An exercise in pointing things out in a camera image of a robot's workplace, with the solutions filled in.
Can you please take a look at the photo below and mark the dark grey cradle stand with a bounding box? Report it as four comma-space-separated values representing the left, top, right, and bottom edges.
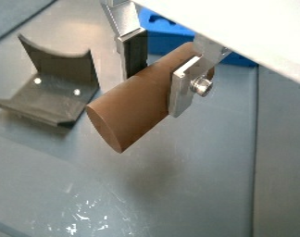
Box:
0, 34, 100, 127

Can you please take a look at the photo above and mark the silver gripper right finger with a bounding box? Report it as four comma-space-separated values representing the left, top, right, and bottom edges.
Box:
169, 33, 232, 118

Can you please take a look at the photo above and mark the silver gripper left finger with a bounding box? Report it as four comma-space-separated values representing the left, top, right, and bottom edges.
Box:
101, 0, 148, 80

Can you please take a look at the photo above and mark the brown wooden cylinder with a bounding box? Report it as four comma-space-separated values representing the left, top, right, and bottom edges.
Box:
86, 42, 196, 153

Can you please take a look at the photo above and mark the blue foam shape board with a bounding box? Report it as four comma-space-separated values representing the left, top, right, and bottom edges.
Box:
138, 6, 259, 68

